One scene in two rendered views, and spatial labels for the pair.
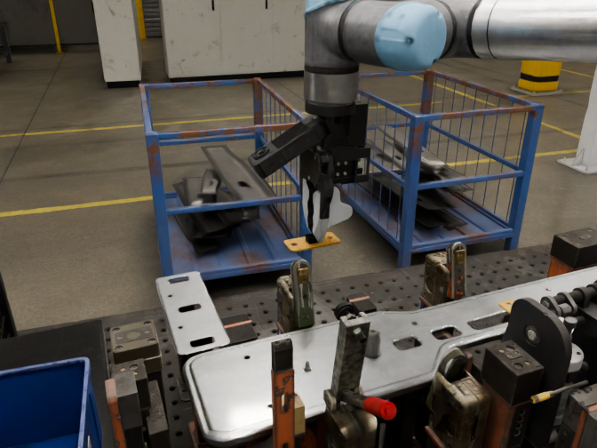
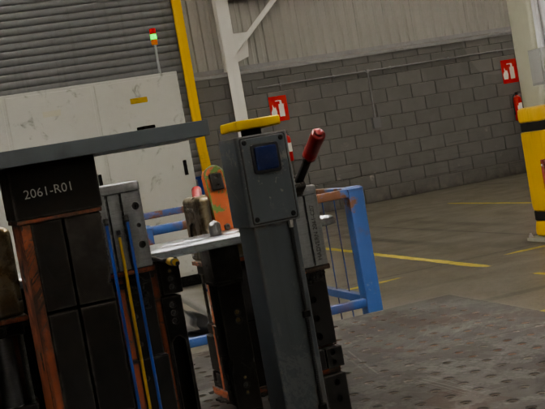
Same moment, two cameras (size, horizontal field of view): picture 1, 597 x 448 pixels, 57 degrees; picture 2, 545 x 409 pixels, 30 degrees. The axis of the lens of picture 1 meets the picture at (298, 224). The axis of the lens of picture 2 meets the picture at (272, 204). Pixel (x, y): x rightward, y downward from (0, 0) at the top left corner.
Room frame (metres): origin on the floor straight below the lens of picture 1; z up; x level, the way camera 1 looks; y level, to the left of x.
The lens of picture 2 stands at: (-0.48, -1.04, 1.12)
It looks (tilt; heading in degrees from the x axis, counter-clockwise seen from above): 3 degrees down; 0
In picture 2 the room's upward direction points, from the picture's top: 10 degrees counter-clockwise
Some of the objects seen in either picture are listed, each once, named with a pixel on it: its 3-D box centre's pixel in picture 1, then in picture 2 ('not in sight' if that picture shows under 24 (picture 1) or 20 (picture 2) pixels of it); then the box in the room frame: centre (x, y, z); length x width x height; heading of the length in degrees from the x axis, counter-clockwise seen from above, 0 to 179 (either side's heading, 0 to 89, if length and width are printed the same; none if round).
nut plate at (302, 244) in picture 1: (312, 239); not in sight; (0.76, -0.02, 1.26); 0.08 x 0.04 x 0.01; 112
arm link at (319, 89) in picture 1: (330, 86); not in sight; (0.77, -0.04, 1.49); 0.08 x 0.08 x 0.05
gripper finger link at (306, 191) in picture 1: (322, 204); not in sight; (0.79, -0.04, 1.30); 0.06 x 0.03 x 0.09; 112
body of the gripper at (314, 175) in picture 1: (333, 142); not in sight; (0.77, -0.05, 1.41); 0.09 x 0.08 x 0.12; 112
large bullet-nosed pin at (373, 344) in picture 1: (371, 345); not in sight; (0.80, -0.13, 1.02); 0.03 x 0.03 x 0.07
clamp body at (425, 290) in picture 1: (437, 324); not in sight; (1.07, -0.33, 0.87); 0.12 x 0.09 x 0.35; 22
